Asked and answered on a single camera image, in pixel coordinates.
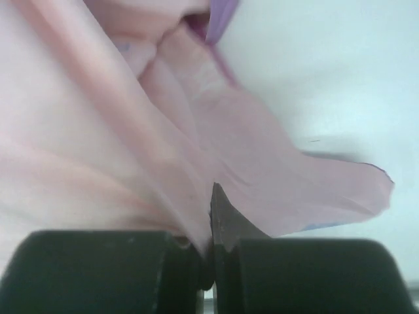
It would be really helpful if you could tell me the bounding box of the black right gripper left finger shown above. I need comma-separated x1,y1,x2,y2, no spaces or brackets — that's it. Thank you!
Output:
1,231,204,313

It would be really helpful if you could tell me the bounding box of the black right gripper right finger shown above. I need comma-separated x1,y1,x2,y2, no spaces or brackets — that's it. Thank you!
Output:
211,184,412,313

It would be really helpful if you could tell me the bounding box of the purple Elsa print pillowcase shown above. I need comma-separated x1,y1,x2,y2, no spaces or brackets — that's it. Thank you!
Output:
1,1,393,253

